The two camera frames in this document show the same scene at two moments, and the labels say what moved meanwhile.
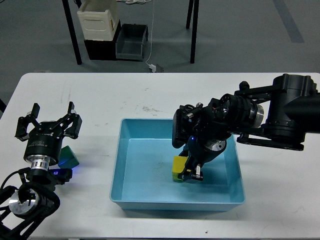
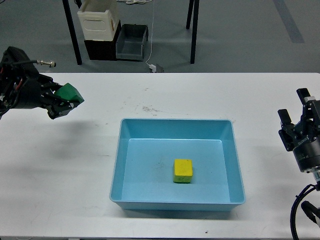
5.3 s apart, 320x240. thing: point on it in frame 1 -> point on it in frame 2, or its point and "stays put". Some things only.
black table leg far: (189, 13) stays put
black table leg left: (72, 30) stays put
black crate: (102, 50) stays put
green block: (67, 159) -> (68, 92)
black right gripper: (203, 131) -> (306, 147)
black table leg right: (194, 31) stays put
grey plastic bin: (129, 45) stays put
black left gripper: (43, 143) -> (33, 95)
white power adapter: (153, 67) stays put
